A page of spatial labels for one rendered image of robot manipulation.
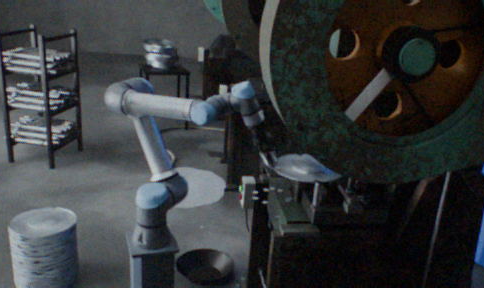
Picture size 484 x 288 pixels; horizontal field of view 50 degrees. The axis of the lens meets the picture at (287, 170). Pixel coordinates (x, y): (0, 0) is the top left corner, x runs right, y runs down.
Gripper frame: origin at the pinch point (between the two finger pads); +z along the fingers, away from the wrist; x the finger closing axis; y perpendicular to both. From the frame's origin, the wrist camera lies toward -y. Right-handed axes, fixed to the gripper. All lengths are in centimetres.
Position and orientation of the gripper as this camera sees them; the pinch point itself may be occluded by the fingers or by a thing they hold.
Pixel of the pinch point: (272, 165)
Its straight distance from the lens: 203.6
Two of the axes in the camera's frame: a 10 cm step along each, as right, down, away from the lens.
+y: 2.4, 3.9, -8.9
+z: 3.2, 8.3, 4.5
